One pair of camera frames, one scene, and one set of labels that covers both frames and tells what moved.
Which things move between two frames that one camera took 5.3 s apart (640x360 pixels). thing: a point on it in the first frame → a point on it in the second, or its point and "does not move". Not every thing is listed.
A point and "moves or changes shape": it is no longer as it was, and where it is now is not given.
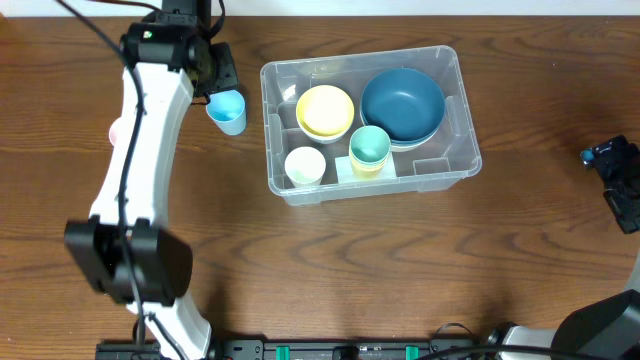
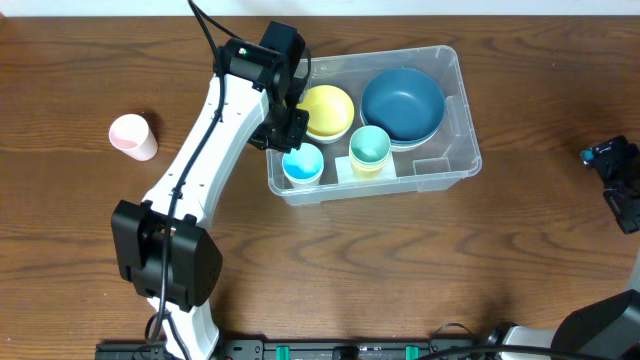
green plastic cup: (370, 144) does not move
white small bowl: (324, 139) does not move
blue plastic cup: (227, 109) moves or changes shape
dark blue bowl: (407, 104) does not move
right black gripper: (615, 182) does not move
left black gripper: (220, 73) → (282, 135)
